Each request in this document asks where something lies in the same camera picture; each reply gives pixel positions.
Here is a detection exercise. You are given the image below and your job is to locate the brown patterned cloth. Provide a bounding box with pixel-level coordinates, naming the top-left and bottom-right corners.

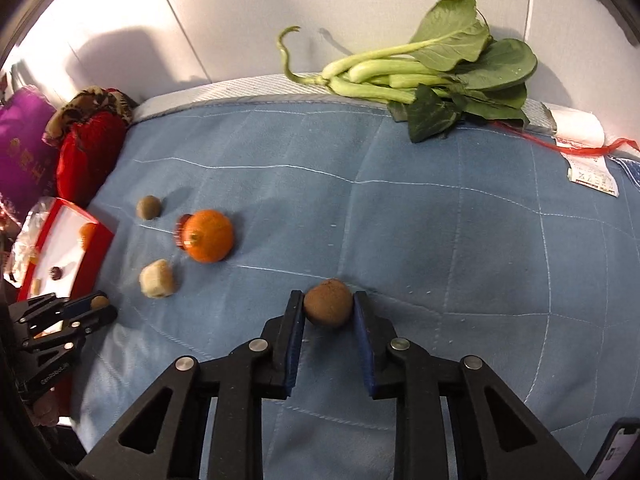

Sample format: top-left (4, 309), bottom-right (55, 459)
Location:
top-left (44, 87), bottom-right (139, 144)

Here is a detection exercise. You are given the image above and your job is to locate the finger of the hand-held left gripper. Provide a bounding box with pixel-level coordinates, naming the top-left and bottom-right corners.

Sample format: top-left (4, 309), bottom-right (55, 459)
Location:
top-left (20, 306), bottom-right (119, 357)
top-left (9, 291), bottom-right (108, 333)

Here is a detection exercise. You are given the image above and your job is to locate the red velvet pouch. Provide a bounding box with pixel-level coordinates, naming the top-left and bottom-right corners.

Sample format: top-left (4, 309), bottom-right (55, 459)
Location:
top-left (55, 110), bottom-right (129, 209)

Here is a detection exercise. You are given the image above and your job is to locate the blue quilted blanket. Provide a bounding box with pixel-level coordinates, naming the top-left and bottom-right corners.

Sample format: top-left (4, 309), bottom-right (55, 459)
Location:
top-left (70, 72), bottom-right (640, 480)

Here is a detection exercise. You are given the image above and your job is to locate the clear plastic bag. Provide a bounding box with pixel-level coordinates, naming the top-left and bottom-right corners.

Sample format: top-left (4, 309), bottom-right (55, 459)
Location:
top-left (9, 200), bottom-right (56, 292)

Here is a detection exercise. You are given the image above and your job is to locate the purple shopping bag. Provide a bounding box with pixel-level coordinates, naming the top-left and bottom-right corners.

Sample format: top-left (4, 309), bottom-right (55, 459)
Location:
top-left (0, 85), bottom-right (59, 202)

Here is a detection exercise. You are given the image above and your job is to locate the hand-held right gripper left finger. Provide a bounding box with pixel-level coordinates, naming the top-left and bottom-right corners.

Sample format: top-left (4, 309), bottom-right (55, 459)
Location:
top-left (77, 290), bottom-right (307, 480)

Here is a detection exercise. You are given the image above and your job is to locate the white paper receipt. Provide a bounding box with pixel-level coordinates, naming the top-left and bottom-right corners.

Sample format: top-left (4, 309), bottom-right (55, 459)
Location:
top-left (542, 102), bottom-right (621, 197)

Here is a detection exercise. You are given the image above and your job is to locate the black smartphone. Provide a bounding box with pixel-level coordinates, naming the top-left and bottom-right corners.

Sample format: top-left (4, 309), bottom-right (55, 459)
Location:
top-left (585, 417), bottom-right (640, 480)

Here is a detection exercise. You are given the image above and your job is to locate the person's left hand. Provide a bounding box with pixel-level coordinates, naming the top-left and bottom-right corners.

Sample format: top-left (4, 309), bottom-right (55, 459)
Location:
top-left (34, 394), bottom-right (62, 427)

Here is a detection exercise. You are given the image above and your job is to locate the red tray with white inside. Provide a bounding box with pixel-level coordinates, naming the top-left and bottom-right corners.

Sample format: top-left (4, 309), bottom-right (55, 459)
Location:
top-left (17, 197), bottom-right (117, 406)

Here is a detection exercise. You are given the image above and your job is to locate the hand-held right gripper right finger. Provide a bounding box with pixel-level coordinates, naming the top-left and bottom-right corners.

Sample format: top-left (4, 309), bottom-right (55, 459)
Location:
top-left (353, 290), bottom-right (587, 480)

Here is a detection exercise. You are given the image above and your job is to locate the green bok choy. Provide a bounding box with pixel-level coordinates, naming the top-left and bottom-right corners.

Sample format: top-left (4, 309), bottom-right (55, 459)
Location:
top-left (277, 0), bottom-right (539, 144)

